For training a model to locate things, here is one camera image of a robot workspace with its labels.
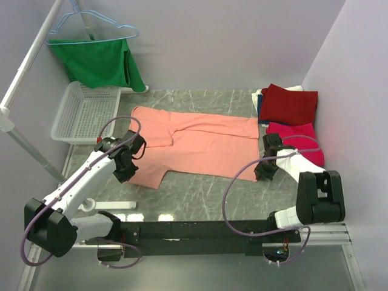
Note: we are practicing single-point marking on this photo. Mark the green hanging t shirt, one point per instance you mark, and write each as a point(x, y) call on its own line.
point(99, 64)

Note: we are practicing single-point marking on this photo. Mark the dark red folded shirt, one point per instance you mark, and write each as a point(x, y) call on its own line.
point(288, 107)

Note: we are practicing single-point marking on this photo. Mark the blue folded shirt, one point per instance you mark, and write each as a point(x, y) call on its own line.
point(259, 107)

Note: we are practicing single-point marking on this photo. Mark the light blue wire hanger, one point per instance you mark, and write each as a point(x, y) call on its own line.
point(78, 9)

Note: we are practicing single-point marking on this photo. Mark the aluminium rail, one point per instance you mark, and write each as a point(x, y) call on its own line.
point(327, 235)

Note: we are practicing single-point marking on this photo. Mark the salmon pink t shirt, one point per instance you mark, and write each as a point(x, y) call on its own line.
point(197, 143)

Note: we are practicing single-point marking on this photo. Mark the magenta folded shirt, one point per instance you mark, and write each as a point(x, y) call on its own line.
point(301, 137)

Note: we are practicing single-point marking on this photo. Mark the white clothes rack frame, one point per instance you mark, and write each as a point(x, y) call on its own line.
point(33, 110)

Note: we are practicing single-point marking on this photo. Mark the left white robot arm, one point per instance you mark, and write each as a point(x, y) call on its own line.
point(63, 203)

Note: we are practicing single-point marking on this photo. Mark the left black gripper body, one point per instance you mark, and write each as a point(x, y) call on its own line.
point(124, 173)

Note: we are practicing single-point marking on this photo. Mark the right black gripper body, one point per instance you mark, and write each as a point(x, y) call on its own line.
point(265, 170)

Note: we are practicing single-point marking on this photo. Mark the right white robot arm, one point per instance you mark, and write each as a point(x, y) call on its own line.
point(319, 197)

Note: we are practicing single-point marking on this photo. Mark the white plastic laundry basket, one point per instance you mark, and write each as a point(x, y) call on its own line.
point(84, 113)

